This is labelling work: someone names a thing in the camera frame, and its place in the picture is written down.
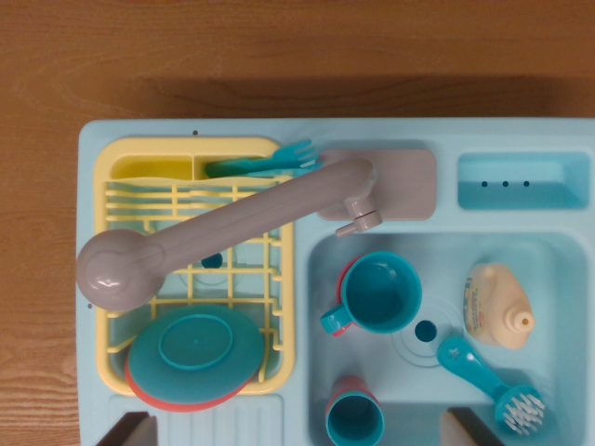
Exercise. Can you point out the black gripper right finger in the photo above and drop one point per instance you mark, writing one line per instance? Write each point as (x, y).
(465, 429)

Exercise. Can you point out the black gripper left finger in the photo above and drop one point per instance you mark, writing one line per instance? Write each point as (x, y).
(135, 429)

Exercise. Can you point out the cream toy detergent bottle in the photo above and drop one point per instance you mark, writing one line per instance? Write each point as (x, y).
(497, 302)

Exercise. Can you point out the light blue toy sink unit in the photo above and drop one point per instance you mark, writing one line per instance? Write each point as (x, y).
(418, 135)

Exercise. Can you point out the red plastic plate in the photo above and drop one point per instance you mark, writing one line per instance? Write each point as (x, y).
(186, 406)

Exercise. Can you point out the teal dish brush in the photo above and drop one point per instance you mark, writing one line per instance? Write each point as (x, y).
(465, 360)

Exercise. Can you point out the teal plastic plate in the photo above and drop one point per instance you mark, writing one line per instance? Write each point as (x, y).
(195, 344)

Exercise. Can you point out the teal plastic tumbler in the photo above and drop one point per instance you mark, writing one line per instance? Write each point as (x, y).
(353, 418)

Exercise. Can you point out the red plastic tumbler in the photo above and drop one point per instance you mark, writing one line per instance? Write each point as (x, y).
(351, 384)

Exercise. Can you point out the grey toy faucet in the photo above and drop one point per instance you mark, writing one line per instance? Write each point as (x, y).
(232, 218)

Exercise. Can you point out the yellow plastic dish rack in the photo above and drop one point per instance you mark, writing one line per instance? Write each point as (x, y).
(104, 186)

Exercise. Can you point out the teal plastic fork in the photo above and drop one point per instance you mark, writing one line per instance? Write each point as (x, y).
(307, 168)
(288, 153)

